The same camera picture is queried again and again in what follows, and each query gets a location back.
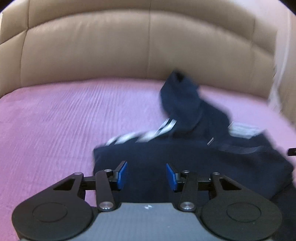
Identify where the navy blue striped garment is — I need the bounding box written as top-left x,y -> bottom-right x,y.
93,71 -> 295,203

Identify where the beige curtain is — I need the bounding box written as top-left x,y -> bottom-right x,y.
269,1 -> 295,113

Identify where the pink quilted bedspread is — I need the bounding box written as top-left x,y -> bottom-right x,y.
0,78 -> 296,241

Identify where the beige leather headboard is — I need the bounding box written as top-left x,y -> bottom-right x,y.
1,1 -> 283,106

